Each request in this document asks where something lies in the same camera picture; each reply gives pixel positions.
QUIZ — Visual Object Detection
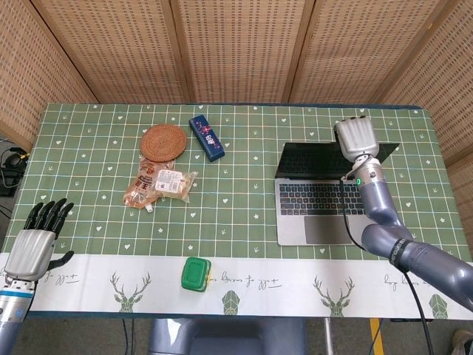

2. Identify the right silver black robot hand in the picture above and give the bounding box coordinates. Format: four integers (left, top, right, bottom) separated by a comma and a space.
333, 115, 381, 163

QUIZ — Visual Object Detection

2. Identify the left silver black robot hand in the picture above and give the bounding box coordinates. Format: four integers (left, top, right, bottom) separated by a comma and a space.
3, 198, 75, 284

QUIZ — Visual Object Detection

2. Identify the grey laptop computer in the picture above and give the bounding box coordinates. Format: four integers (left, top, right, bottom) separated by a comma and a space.
275, 141, 402, 247

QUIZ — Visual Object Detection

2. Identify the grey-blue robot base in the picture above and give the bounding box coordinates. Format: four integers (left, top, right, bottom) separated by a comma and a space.
149, 317, 307, 355

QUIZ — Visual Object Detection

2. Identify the woven bamboo screen panel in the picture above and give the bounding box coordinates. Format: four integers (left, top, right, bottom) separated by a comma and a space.
0, 0, 101, 143
380, 0, 473, 166
31, 0, 193, 104
284, 0, 457, 107
169, 0, 317, 104

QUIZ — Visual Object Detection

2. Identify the orange spouted drink pouch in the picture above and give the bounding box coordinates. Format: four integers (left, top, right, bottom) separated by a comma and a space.
123, 157, 163, 214

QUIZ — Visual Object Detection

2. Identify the green checked tablecloth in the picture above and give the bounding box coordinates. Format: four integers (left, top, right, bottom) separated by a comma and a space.
0, 102, 473, 321

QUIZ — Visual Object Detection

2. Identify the dark blue rectangular box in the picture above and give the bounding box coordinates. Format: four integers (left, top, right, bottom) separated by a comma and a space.
188, 114, 225, 163

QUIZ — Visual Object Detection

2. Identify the bread in clear plastic bag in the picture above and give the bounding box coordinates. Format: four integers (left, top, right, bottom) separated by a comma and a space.
153, 168, 199, 203

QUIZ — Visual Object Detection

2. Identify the green container with yellow lid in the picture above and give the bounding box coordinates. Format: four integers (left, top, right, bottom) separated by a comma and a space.
180, 257, 212, 293

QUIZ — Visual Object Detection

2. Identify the round woven rattan coaster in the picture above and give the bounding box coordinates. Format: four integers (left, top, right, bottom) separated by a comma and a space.
140, 124, 187, 163

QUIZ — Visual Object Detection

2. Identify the grey white shoe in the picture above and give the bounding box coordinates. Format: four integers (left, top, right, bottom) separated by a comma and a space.
452, 327, 473, 355

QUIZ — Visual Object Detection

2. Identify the black floor cables bundle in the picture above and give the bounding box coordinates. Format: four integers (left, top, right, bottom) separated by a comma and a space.
0, 136, 30, 197

